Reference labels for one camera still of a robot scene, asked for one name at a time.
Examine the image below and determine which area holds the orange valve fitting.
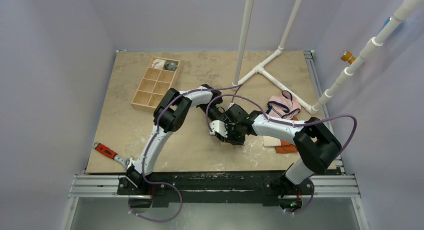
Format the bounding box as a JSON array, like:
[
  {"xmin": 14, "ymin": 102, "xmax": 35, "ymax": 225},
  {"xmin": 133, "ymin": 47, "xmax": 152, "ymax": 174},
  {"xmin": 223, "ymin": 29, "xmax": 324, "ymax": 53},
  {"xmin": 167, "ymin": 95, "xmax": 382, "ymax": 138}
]
[{"xmin": 340, "ymin": 51, "xmax": 356, "ymax": 65}]

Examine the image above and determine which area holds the wooden compartment tray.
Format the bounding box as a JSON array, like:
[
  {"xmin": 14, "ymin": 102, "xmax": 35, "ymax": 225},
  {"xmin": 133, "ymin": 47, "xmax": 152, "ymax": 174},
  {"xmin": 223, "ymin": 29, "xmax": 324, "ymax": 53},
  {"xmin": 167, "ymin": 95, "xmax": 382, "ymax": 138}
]
[{"xmin": 131, "ymin": 57, "xmax": 181, "ymax": 112}]

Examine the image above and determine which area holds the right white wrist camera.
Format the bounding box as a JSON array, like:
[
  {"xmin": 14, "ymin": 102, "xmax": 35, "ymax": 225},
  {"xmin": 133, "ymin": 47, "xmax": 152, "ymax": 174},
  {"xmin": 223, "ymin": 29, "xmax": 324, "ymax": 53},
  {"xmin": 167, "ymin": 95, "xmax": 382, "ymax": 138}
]
[{"xmin": 209, "ymin": 120, "xmax": 228, "ymax": 138}]

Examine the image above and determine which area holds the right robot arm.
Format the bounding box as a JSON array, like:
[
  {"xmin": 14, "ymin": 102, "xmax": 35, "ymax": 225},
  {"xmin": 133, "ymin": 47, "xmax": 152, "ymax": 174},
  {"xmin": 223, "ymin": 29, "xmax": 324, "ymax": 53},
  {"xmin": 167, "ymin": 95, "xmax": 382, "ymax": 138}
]
[{"xmin": 209, "ymin": 104, "xmax": 342, "ymax": 193}]

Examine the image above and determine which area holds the rolled grey underwear in tray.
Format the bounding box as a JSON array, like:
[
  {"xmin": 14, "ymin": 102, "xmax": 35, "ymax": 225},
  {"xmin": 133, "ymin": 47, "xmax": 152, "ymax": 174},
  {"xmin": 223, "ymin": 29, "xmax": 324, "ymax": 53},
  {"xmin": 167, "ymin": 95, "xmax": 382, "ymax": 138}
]
[{"xmin": 163, "ymin": 61, "xmax": 178, "ymax": 72}]

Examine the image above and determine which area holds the red handled clamp tool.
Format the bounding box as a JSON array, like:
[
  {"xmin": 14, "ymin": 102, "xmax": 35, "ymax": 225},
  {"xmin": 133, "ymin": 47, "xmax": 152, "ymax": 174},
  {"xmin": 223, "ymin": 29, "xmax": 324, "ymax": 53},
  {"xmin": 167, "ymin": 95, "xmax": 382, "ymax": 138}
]
[{"xmin": 92, "ymin": 142, "xmax": 134, "ymax": 170}]

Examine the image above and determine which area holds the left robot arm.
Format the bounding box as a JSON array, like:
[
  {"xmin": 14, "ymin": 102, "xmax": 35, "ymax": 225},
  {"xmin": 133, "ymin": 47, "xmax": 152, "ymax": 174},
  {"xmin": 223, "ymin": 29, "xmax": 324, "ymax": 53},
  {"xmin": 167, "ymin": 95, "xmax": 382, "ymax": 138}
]
[{"xmin": 125, "ymin": 84, "xmax": 242, "ymax": 194}]

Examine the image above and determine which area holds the pink underwear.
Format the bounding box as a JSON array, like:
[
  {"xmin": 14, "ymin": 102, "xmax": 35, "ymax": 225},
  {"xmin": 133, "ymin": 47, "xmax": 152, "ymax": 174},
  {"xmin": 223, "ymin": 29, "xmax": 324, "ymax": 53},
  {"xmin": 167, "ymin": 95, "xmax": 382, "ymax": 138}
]
[{"xmin": 266, "ymin": 90, "xmax": 302, "ymax": 120}]

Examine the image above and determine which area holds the blue clip on pipe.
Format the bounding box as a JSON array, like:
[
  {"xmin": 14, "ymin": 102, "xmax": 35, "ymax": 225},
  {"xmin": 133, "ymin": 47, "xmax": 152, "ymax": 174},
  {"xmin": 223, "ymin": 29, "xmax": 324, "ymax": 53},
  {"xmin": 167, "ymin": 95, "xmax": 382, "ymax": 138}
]
[{"xmin": 379, "ymin": 16, "xmax": 393, "ymax": 33}]

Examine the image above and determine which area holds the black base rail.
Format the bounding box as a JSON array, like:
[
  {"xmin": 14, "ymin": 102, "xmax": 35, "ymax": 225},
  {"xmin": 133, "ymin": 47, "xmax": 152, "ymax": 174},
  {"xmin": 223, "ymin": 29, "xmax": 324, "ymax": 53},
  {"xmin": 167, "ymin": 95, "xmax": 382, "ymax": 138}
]
[{"xmin": 117, "ymin": 170, "xmax": 314, "ymax": 210}]

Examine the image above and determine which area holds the rolled white underwear in tray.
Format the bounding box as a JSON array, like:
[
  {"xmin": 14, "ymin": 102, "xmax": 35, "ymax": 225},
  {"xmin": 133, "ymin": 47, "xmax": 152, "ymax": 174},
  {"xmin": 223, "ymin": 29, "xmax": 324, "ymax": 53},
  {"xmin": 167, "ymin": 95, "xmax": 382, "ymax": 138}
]
[{"xmin": 151, "ymin": 59, "xmax": 166, "ymax": 69}]

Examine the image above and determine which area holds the orange white underwear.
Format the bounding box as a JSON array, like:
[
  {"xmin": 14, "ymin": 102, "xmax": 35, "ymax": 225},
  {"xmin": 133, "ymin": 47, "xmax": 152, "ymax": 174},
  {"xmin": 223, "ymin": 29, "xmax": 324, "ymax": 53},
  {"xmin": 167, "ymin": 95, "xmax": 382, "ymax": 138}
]
[{"xmin": 263, "ymin": 136, "xmax": 298, "ymax": 154}]

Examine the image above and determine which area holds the white PVC pipe on wall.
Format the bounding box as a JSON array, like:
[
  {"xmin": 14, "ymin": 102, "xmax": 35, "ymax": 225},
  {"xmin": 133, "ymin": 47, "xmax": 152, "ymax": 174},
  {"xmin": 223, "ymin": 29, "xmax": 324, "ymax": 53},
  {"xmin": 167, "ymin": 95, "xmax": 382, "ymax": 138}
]
[{"xmin": 310, "ymin": 0, "xmax": 424, "ymax": 112}]

